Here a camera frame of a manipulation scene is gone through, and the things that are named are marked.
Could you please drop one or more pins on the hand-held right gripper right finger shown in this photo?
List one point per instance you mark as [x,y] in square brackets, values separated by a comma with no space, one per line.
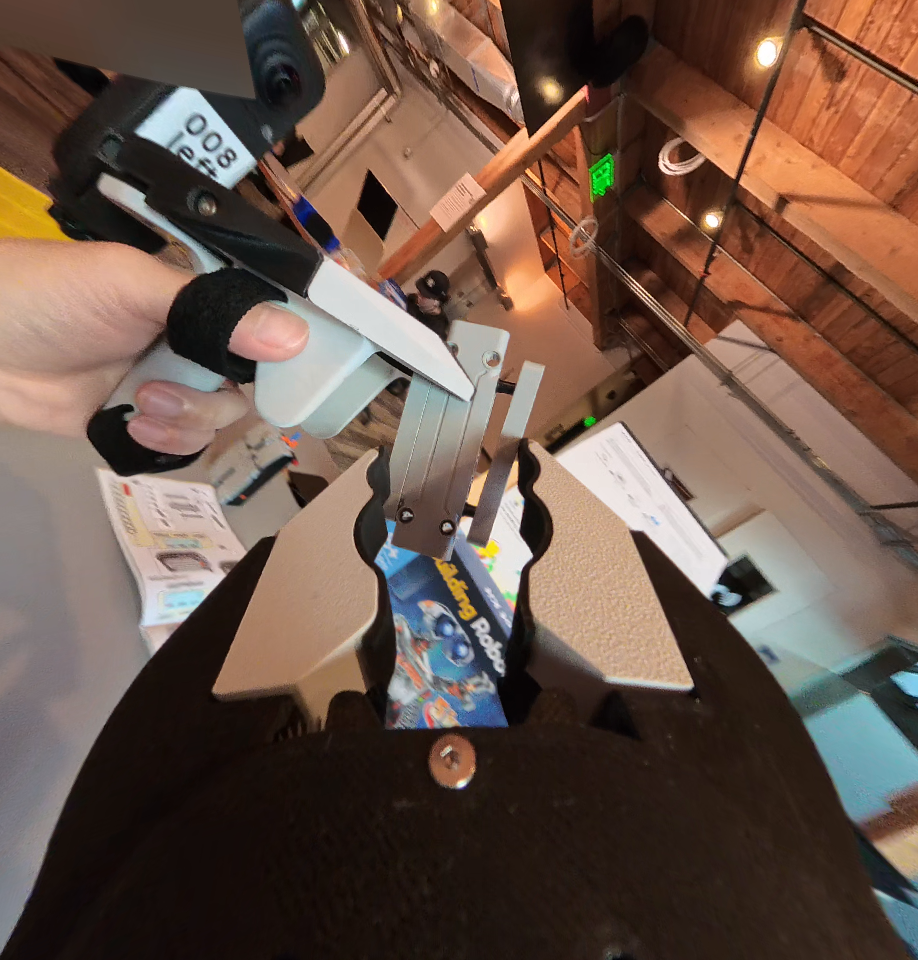
[601,592]

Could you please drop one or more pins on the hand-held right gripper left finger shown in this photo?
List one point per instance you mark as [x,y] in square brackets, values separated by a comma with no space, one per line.
[301,600]

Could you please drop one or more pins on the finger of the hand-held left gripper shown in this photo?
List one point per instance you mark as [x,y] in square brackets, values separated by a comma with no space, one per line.
[316,390]
[384,322]

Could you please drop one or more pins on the wide silver metal bracket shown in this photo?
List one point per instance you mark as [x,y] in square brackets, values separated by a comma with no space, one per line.
[436,450]

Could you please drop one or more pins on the narrow silver metal strip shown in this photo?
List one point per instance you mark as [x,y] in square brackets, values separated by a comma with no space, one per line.
[522,405]

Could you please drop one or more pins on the person's left hand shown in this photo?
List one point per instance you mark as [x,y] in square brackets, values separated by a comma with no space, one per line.
[61,330]

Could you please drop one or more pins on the white orange toy parts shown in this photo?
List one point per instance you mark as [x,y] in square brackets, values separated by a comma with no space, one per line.
[252,465]

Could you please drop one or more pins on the white printed board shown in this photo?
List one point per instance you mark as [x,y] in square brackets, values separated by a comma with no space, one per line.
[646,502]

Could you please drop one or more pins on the white paper notice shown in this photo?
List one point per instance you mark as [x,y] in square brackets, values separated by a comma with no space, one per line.
[456,201]

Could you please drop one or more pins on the blue toy robot box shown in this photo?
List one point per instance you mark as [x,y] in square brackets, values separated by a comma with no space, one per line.
[436,645]

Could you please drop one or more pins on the printed instruction sheet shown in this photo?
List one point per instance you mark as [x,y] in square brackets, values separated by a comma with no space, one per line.
[166,540]

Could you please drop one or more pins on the yellow plastic item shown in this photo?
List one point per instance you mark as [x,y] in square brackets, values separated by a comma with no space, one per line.
[8,202]

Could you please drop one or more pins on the green exit sign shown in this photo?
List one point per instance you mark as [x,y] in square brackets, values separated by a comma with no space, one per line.
[602,178]

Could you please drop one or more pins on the round ceiling lamp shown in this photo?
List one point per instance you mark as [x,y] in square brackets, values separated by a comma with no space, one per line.
[712,220]
[766,51]

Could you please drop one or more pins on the wooden post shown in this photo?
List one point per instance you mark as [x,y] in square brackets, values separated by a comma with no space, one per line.
[519,154]

